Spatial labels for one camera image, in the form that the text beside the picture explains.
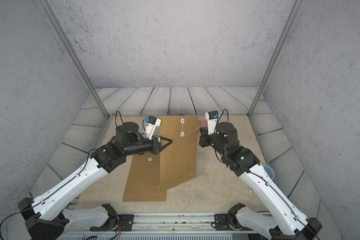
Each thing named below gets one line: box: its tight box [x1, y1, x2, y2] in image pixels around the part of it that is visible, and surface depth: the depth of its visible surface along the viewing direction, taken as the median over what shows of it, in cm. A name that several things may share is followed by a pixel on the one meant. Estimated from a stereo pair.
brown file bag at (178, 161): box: [159, 115, 199, 192], surface depth 69 cm
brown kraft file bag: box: [122, 153, 167, 202], surface depth 85 cm
